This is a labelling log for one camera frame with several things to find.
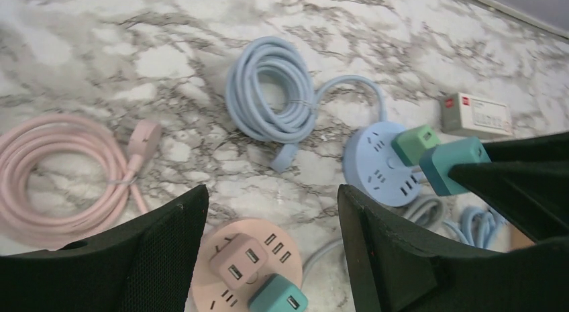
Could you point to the white red small box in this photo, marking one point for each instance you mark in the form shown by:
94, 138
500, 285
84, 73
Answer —
468, 115

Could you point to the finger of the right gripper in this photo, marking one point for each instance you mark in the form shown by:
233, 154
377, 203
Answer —
551, 148
533, 196

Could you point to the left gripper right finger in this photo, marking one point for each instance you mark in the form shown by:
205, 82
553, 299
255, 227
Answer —
396, 265

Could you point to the orange plastic file rack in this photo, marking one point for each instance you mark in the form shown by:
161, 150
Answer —
518, 240

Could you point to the green charger plug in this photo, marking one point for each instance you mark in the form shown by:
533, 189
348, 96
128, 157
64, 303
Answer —
410, 144

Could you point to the pink charger plug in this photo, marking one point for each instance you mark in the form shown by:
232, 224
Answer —
237, 259

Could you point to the teal charger plug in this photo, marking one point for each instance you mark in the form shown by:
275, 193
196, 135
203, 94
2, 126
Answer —
437, 162
278, 294

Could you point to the blue round power strip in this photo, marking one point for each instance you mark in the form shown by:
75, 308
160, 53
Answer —
370, 164

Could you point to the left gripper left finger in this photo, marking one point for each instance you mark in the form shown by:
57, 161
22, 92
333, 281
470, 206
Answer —
145, 264

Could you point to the pink round power strip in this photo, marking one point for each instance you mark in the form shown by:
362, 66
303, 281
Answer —
211, 294

